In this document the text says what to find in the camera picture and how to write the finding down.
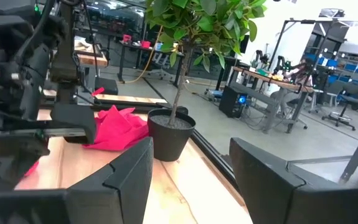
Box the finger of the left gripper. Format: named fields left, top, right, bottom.
left=0, top=138, right=50, bottom=189
left=50, top=104, right=97, bottom=144

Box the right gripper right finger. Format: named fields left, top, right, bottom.
left=229, top=138, right=358, bottom=224

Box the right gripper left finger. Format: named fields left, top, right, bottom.
left=0, top=136, right=154, bottom=224

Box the red cloth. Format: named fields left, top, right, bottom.
left=83, top=105, right=150, bottom=152

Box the black floor box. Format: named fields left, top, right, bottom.
left=94, top=77, right=119, bottom=96

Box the wooden background table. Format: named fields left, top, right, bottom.
left=72, top=35, right=108, bottom=68

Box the green plant in black pot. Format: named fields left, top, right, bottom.
left=144, top=0, right=268, bottom=162

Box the dark background desk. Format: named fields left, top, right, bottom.
left=118, top=40, right=186, bottom=88

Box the black computer tower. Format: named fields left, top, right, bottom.
left=218, top=85, right=248, bottom=119

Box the wooden background workbench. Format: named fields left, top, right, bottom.
left=231, top=65, right=315, bottom=134

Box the grey office chair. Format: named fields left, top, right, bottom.
left=321, top=81, right=358, bottom=131

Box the person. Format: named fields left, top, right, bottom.
left=286, top=58, right=313, bottom=103

